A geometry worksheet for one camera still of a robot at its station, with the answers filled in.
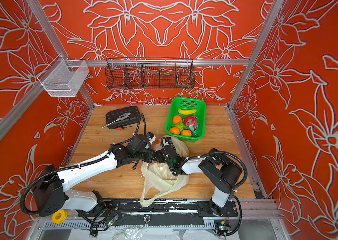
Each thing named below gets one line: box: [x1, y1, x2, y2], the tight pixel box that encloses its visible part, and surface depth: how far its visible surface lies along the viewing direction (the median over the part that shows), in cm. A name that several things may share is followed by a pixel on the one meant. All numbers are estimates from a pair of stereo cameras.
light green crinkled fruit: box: [175, 122, 185, 132], surface depth 102 cm
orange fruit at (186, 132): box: [181, 129, 192, 137], surface depth 97 cm
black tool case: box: [105, 106, 140, 130], surface depth 106 cm
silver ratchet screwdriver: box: [102, 112, 131, 129], surface depth 105 cm
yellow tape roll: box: [51, 209, 68, 224], surface depth 71 cm
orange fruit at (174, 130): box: [169, 127, 180, 135], surface depth 99 cm
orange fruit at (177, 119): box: [173, 115, 182, 125], surface depth 106 cm
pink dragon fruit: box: [182, 116, 198, 137], surface depth 101 cm
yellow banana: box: [178, 107, 198, 115], surface depth 115 cm
